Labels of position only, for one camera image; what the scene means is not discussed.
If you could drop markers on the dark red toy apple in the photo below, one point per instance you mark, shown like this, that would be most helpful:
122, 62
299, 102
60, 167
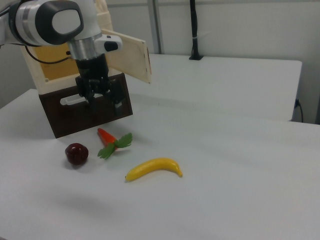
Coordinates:
77, 154

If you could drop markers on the cream plastic cabinet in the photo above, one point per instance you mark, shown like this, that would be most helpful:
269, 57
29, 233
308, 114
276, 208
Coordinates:
32, 72

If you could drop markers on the cream cabinet door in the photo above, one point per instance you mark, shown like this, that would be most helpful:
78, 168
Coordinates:
130, 57

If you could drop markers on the dark brown wooden box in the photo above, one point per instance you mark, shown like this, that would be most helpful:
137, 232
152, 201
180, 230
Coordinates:
75, 117

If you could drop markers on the black camera pole with base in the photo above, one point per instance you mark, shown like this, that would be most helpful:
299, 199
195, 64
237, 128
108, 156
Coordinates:
195, 25

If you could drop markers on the orange toy carrot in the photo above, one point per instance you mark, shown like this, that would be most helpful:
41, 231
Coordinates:
106, 137

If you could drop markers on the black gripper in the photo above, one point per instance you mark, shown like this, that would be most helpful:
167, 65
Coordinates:
91, 66

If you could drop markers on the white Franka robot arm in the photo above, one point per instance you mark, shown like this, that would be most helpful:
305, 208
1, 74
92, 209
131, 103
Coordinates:
62, 22

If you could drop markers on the yellow toy banana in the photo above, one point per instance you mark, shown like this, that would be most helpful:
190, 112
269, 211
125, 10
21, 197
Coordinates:
150, 167

